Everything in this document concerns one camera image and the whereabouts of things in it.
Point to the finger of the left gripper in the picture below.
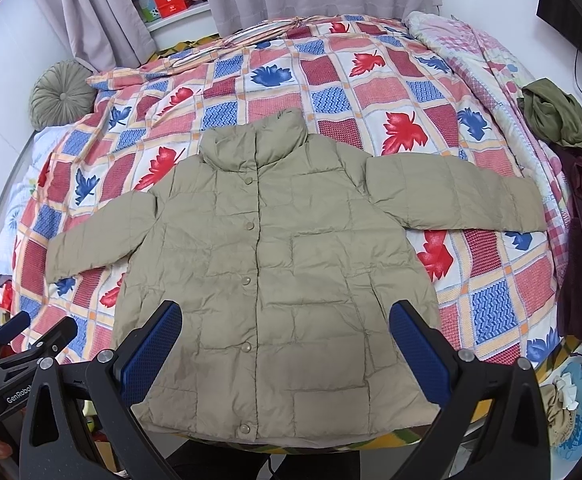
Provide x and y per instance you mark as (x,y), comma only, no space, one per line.
(15,326)
(53,341)

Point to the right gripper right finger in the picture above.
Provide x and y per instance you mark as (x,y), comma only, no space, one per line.
(513,442)

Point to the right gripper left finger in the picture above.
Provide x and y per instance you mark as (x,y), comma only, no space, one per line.
(56,442)

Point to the khaki puffer jacket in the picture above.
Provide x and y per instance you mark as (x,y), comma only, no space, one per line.
(285,251)

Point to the round green velvet cushion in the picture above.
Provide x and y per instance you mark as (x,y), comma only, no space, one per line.
(61,96)

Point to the grey curtain left panel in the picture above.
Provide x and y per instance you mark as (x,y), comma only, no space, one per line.
(100,34)

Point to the olive green garment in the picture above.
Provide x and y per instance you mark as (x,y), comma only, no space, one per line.
(551,114)

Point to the leaf patterned patchwork quilt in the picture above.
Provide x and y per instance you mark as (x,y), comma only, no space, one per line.
(360,80)

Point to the striped pillow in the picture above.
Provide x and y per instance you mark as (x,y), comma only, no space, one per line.
(268,30)

